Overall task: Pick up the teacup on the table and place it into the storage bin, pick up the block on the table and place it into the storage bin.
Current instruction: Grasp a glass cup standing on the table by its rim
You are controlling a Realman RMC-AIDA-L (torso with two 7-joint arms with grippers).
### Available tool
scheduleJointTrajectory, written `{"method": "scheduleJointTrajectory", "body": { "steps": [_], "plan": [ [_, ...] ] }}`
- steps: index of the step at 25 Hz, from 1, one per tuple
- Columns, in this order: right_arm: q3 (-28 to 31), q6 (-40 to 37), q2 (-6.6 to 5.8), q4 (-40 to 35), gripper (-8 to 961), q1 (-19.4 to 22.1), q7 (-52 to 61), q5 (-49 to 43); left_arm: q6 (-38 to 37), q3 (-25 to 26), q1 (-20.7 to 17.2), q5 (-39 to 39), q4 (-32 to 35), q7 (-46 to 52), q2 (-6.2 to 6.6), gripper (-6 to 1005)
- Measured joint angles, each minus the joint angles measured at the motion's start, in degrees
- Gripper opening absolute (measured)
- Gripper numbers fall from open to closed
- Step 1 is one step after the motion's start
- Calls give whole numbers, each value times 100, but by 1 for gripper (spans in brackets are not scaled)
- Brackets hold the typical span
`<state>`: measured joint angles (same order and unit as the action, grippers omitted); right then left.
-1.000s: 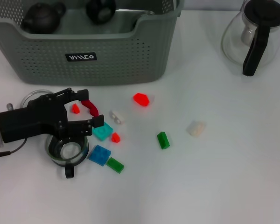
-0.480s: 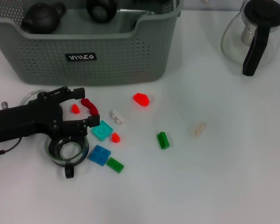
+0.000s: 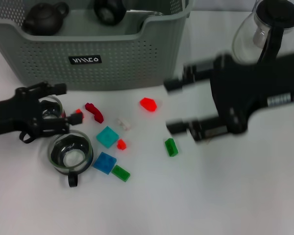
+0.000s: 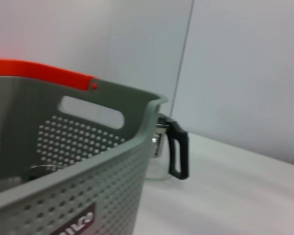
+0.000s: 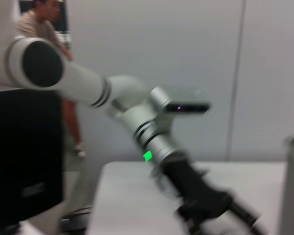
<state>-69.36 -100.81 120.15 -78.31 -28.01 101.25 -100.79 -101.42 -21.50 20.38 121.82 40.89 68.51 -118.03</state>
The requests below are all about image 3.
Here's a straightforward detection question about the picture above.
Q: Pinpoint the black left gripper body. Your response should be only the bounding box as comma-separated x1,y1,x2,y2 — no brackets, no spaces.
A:
0,87,44,138

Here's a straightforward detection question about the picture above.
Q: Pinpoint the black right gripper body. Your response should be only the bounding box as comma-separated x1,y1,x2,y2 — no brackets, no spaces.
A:
210,50,294,134

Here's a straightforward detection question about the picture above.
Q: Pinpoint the glass teacup black handle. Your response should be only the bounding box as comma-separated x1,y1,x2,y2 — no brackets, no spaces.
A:
138,10,164,29
93,0,127,26
19,95,66,144
48,130,94,188

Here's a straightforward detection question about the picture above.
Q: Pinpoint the dark red curved block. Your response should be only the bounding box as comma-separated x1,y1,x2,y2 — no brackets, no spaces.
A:
85,102,105,123

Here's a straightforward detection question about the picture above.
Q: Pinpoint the large red toy block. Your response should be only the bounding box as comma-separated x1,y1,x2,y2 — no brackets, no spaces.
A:
139,97,158,113

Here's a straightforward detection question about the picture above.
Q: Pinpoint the grey-green perforated storage bin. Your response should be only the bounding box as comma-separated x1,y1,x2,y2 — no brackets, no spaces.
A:
0,0,196,90

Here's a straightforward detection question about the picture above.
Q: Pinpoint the thick green toy brick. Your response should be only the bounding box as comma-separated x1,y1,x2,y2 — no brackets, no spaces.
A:
164,138,179,157

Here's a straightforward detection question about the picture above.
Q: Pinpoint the teal square toy brick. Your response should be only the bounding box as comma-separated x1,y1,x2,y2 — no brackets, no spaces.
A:
96,126,120,149

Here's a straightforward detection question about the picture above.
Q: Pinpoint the blue square toy brick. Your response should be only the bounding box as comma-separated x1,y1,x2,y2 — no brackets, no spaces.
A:
92,151,118,175

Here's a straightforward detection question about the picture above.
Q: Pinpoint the white toy brick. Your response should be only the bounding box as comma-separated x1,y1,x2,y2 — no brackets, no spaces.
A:
116,117,132,131

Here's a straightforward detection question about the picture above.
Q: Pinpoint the dark clay teapot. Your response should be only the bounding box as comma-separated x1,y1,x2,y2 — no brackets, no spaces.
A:
22,1,70,35

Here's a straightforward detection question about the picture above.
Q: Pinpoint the flat green toy brick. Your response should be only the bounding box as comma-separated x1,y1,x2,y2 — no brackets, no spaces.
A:
112,164,131,183

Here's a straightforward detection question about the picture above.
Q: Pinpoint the glass pitcher black handle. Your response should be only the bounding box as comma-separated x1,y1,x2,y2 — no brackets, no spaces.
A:
232,0,294,64

